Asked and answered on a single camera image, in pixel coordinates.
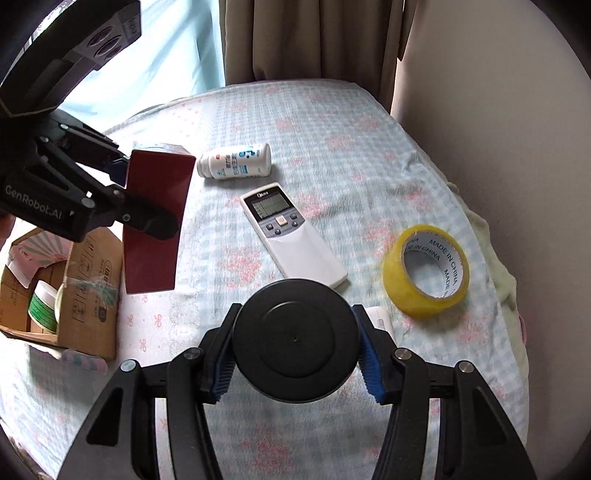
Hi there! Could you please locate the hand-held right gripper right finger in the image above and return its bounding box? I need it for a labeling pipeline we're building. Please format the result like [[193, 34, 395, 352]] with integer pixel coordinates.
[[353, 305, 539, 480]]

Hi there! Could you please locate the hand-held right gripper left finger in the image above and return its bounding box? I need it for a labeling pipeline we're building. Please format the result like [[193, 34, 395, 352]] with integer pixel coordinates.
[[58, 302, 243, 480]]

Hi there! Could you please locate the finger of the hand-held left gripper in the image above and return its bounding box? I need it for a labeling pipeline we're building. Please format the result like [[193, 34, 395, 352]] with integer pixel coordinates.
[[46, 152, 181, 241], [50, 112, 133, 186]]

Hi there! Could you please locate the dark red box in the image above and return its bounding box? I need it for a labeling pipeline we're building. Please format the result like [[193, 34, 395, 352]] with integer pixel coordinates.
[[121, 143, 197, 295]]

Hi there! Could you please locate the black round disc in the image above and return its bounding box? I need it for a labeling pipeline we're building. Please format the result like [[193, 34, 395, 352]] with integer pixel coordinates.
[[232, 279, 361, 403]]

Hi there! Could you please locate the cardboard box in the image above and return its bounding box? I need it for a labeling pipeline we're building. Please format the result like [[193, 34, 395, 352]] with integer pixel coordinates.
[[0, 225, 124, 361]]

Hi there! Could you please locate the small white object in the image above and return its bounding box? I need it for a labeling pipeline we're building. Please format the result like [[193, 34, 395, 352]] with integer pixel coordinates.
[[368, 306, 393, 331]]

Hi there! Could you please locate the pink striped packet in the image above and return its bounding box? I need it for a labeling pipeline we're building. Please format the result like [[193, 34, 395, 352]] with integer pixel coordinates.
[[6, 226, 75, 288]]

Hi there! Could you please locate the white pill bottle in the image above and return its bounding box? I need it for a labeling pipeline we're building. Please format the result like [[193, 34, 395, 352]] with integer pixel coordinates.
[[196, 142, 273, 182]]

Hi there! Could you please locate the yellow tape roll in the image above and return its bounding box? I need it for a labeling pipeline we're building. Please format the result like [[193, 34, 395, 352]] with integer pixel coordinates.
[[381, 224, 470, 320]]

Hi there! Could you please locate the white jar with green label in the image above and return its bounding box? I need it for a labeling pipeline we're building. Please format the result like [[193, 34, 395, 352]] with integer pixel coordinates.
[[28, 280, 66, 334]]

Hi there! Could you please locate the light blue sheer curtain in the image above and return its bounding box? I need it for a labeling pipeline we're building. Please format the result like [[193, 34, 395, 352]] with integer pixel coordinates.
[[58, 0, 227, 121]]

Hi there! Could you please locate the pastel patterned packet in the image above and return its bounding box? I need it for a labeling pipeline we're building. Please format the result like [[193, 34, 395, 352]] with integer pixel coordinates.
[[62, 349, 110, 374]]

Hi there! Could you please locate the white remote control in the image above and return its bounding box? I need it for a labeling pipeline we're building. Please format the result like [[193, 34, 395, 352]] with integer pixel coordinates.
[[239, 182, 349, 291]]

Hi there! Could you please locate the pale yellow cloth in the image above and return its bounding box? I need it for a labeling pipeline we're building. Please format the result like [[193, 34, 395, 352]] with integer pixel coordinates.
[[406, 138, 530, 386]]

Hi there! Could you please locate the checked floral blanket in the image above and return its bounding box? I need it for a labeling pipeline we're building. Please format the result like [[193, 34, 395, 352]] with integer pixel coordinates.
[[0, 78, 532, 480]]

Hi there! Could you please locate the beige curtain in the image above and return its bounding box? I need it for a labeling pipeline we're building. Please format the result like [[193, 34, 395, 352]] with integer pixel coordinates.
[[217, 0, 422, 117]]

